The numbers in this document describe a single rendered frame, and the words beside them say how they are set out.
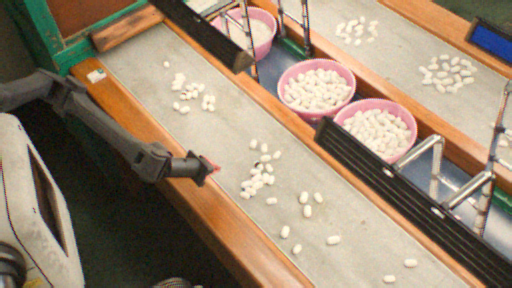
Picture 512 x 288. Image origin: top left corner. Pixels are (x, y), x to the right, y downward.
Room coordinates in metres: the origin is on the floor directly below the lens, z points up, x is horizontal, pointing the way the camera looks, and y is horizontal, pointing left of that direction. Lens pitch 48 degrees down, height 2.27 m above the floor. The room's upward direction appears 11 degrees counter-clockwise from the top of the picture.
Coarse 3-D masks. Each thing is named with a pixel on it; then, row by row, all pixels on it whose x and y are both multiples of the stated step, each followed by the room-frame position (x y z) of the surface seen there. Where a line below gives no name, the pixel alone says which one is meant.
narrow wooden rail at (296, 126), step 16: (176, 32) 2.04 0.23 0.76; (192, 48) 1.95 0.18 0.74; (240, 80) 1.69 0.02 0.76; (256, 96) 1.59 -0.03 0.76; (272, 96) 1.58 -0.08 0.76; (272, 112) 1.50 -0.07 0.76; (288, 112) 1.49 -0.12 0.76; (288, 128) 1.43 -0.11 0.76; (304, 128) 1.40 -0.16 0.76; (304, 144) 1.35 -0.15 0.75; (352, 176) 1.17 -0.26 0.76; (368, 192) 1.11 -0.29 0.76; (384, 208) 1.04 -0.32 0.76; (400, 224) 0.98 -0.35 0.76; (416, 240) 0.93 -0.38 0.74; (448, 256) 0.85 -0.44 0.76; (464, 272) 0.80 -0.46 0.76
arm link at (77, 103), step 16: (64, 80) 1.46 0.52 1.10; (80, 96) 1.40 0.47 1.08; (64, 112) 1.39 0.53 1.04; (80, 112) 1.35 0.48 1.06; (96, 112) 1.33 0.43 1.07; (96, 128) 1.28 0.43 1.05; (112, 128) 1.26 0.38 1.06; (112, 144) 1.23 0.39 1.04; (128, 144) 1.20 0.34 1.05; (144, 144) 1.20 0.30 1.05; (128, 160) 1.16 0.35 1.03; (144, 160) 1.14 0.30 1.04; (160, 160) 1.13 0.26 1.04; (144, 176) 1.11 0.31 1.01
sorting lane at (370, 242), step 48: (144, 48) 2.00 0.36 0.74; (144, 96) 1.73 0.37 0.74; (240, 96) 1.64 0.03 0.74; (192, 144) 1.45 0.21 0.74; (240, 144) 1.41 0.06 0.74; (288, 144) 1.37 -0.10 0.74; (240, 192) 1.21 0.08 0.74; (288, 192) 1.18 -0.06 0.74; (336, 192) 1.15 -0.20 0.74; (288, 240) 1.01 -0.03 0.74; (384, 240) 0.95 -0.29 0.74
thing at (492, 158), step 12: (504, 96) 1.09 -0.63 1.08; (504, 108) 1.08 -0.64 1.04; (504, 120) 1.09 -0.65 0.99; (504, 132) 1.07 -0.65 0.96; (492, 144) 1.09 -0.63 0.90; (492, 156) 1.08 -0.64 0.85; (492, 168) 1.08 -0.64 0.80; (480, 192) 1.09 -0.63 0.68; (504, 192) 1.05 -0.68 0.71; (504, 204) 1.02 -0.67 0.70
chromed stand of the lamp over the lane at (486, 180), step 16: (432, 144) 0.95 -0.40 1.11; (400, 160) 0.92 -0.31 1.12; (432, 176) 0.97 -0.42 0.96; (480, 176) 0.83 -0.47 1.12; (432, 192) 0.97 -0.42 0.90; (464, 192) 0.80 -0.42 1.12; (432, 208) 0.78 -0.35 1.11; (448, 208) 0.77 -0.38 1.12; (480, 208) 0.84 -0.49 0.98; (480, 224) 0.84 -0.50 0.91
